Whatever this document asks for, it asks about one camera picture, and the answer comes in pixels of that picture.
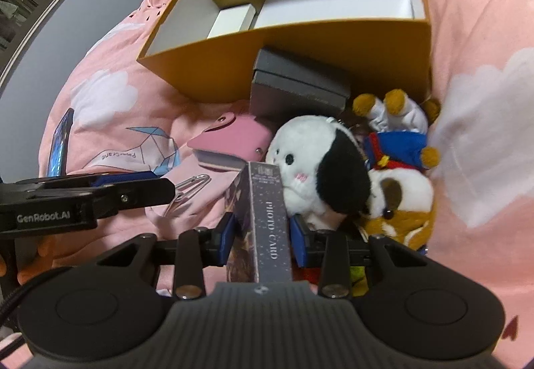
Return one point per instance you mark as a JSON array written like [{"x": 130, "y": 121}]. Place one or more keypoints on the small white box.
[{"x": 231, "y": 20}]

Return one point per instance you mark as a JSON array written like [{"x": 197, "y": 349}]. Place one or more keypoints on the dark starry photo card box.
[{"x": 267, "y": 223}]

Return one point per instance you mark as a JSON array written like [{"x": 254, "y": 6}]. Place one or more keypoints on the pink snap card wallet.
[{"x": 233, "y": 139}]

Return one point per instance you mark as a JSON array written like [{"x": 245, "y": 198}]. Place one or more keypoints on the brown and white dog plush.
[{"x": 406, "y": 206}]

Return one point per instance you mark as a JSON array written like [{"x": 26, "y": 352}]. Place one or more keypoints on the white and black dog plush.
[{"x": 317, "y": 173}]

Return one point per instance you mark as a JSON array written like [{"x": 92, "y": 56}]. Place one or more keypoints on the pink mini backpack pouch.
[{"x": 196, "y": 202}]

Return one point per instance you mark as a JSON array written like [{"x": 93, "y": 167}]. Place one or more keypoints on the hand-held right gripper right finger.
[{"x": 295, "y": 242}]

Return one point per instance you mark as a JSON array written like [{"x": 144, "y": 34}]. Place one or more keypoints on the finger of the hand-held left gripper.
[
  {"x": 125, "y": 178},
  {"x": 137, "y": 194}
]

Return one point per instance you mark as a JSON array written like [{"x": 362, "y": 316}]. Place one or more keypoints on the pink cloud print blanket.
[{"x": 471, "y": 143}]

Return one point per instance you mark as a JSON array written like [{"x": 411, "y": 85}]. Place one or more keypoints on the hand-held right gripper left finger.
[{"x": 227, "y": 239}]

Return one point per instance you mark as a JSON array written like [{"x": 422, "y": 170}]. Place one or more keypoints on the bear plush in sailor outfit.
[{"x": 396, "y": 135}]

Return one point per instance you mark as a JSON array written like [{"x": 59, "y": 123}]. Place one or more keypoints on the dark grey box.
[{"x": 298, "y": 87}]

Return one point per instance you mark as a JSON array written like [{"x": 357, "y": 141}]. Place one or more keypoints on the orange cardboard box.
[{"x": 333, "y": 39}]

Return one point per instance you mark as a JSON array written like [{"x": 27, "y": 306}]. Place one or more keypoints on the person's left hand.
[{"x": 37, "y": 258}]

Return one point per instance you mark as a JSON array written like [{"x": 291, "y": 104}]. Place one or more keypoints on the black smartphone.
[{"x": 60, "y": 143}]

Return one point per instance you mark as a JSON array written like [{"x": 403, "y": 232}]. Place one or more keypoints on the yellow green toy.
[{"x": 358, "y": 277}]

